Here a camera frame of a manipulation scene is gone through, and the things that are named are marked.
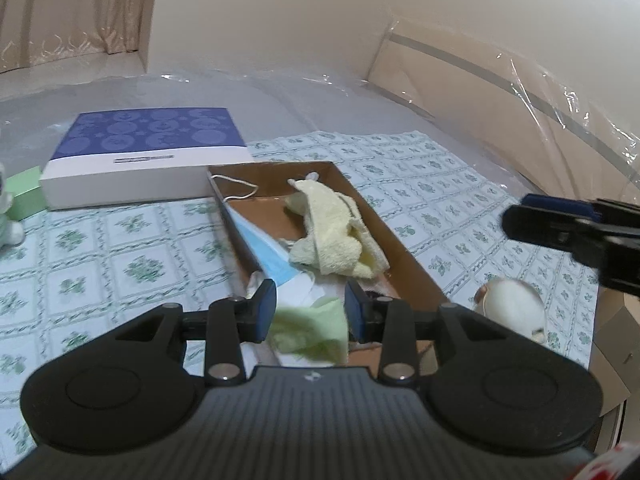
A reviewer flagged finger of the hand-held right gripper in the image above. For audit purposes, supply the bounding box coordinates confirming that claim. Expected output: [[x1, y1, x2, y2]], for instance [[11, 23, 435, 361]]
[[520, 193, 640, 228], [502, 204, 640, 268]]

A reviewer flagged plastic wrapped headboard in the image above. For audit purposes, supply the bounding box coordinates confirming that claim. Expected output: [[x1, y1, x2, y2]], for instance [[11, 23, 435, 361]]
[[367, 15, 640, 206]]

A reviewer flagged red and white item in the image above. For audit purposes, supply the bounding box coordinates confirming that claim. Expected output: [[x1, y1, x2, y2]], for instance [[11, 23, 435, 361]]
[[575, 442, 640, 480]]

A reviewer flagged plastic wrapped mattress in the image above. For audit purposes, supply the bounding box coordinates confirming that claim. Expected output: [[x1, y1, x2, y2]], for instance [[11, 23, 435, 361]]
[[0, 67, 640, 241]]

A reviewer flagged purple and white flat box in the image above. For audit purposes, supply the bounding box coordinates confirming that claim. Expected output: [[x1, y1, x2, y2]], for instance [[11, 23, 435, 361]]
[[40, 107, 253, 211]]

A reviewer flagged light green box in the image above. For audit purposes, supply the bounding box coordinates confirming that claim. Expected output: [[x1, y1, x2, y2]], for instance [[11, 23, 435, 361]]
[[4, 166, 48, 222]]

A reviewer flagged plain cardboard carton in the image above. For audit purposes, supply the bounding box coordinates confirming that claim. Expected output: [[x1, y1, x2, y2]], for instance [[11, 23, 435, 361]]
[[590, 287, 640, 416]]

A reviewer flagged floral bedsheet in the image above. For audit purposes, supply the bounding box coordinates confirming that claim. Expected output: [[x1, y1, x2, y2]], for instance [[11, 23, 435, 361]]
[[0, 130, 601, 461]]

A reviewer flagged white plush rabbit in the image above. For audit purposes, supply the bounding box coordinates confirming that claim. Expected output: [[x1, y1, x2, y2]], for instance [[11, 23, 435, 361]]
[[0, 162, 25, 250]]

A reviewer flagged blue face mask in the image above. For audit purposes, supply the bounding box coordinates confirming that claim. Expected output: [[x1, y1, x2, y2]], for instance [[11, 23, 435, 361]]
[[209, 174, 313, 286]]

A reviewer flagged light green cloth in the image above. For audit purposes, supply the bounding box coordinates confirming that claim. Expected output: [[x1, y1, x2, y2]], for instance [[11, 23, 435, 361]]
[[270, 297, 349, 366]]

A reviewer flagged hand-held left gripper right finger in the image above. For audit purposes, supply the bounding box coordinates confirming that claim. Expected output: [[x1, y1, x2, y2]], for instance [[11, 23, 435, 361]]
[[346, 280, 511, 387]]

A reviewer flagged brown cardboard box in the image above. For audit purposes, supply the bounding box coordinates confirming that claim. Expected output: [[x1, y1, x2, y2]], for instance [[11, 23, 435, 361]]
[[206, 161, 451, 366]]

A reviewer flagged white face mask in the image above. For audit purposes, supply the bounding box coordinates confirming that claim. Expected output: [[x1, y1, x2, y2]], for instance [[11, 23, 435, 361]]
[[245, 270, 326, 308]]

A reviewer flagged beige curtain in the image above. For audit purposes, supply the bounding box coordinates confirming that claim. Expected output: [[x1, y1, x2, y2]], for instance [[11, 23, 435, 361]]
[[0, 0, 163, 73]]

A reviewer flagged yellow towel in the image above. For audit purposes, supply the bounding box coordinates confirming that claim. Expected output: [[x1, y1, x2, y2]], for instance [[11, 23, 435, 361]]
[[284, 172, 391, 278]]

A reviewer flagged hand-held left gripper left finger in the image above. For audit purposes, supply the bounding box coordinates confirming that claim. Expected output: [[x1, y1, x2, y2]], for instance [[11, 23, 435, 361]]
[[112, 279, 277, 387]]

